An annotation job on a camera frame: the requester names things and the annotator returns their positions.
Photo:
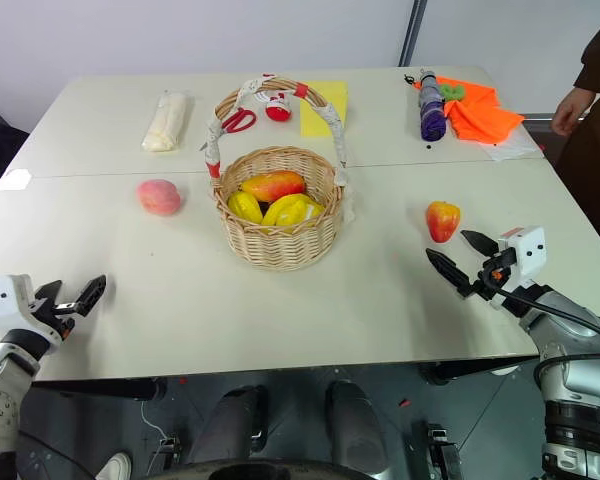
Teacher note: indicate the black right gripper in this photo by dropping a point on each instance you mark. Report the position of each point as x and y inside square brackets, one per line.
[495, 277]

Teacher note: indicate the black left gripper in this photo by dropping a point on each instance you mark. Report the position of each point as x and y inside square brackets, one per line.
[64, 315]

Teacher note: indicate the bystander bare hand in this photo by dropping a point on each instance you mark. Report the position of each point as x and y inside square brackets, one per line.
[566, 112]

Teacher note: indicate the red yellow apple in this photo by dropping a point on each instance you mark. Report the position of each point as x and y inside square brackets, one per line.
[442, 222]

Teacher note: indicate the clear white plastic bag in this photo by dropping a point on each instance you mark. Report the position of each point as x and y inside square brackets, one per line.
[512, 149]

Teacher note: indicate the white crumpled object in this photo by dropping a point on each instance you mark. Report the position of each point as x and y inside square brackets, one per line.
[17, 180]

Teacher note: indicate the pink peach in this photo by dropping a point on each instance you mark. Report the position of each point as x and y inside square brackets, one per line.
[158, 198]

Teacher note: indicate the orange cloth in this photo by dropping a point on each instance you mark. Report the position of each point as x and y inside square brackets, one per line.
[480, 117]

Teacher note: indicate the purple grey folded umbrella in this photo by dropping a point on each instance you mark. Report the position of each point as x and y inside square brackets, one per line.
[431, 112]

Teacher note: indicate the dark chair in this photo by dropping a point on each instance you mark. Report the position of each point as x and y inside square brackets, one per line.
[0, 145]

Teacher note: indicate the green fuzzy scrunchie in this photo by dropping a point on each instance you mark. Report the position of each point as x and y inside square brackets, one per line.
[452, 92]

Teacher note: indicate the person in dark brown clothing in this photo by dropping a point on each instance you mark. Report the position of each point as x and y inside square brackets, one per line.
[595, 150]

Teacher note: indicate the white shoe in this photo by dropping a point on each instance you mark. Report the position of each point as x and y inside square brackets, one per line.
[114, 467]

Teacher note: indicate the large yellow starfruit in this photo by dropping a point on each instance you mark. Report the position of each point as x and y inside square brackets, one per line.
[290, 212]

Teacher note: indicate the small yellow starfruit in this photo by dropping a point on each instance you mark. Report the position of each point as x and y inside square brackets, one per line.
[245, 206]

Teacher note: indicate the white rolled towel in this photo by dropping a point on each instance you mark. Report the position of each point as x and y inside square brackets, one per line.
[165, 122]

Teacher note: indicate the orange yellow mango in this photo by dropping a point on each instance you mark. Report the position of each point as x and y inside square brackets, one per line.
[275, 185]

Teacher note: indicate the yellow paper sheet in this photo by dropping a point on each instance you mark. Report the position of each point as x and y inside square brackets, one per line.
[312, 122]

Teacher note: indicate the dark vertical pillar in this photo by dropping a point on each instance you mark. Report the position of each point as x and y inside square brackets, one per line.
[414, 32]

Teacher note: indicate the red and white toy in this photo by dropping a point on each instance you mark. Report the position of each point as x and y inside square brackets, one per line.
[278, 109]

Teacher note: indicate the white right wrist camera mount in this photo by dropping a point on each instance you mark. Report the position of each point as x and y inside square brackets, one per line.
[527, 252]

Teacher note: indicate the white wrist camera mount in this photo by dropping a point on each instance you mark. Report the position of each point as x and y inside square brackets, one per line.
[7, 302]
[527, 252]

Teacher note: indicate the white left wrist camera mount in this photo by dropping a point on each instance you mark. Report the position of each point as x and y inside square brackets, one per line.
[7, 302]

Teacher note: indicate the black table frame bar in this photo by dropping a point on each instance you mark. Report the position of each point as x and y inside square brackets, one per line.
[105, 389]

